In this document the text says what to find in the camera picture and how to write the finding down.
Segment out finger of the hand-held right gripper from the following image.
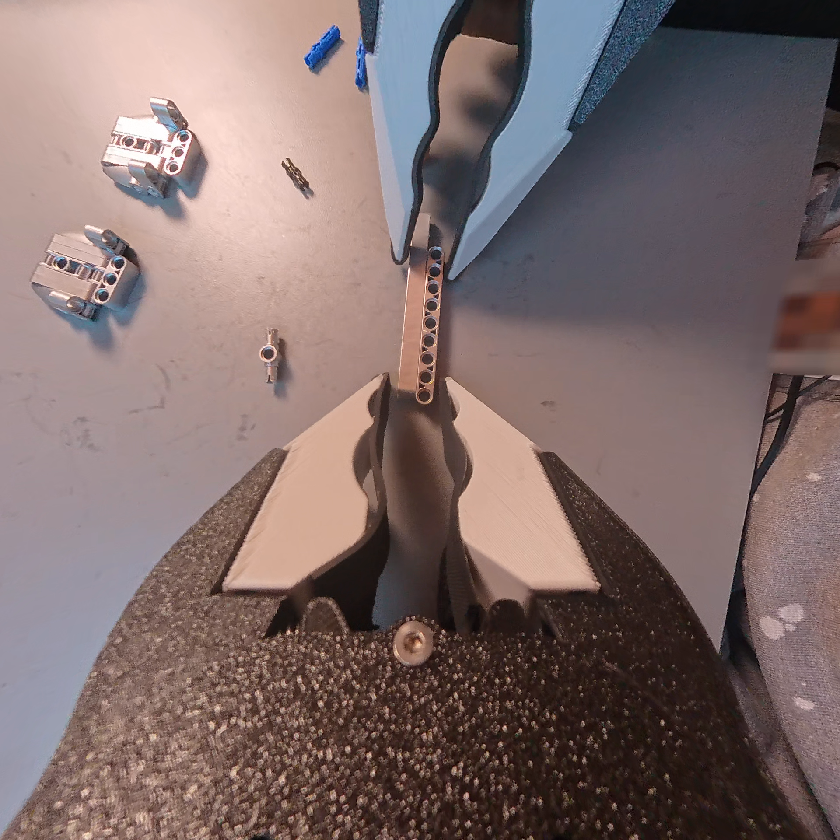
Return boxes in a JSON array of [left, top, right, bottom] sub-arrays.
[[446, 0, 626, 282], [364, 0, 460, 266]]

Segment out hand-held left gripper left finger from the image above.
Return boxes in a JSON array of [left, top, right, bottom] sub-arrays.
[[222, 373, 392, 601]]

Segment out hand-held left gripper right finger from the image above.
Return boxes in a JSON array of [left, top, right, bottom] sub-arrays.
[[444, 375, 602, 608]]

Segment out long grey toy beam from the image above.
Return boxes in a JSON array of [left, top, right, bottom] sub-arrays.
[[397, 213, 448, 406]]

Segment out small silver toy connector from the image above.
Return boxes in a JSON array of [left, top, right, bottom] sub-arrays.
[[258, 328, 284, 385]]

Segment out silver toy engine block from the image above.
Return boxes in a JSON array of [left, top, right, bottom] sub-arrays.
[[29, 225, 140, 321], [98, 97, 201, 198]]

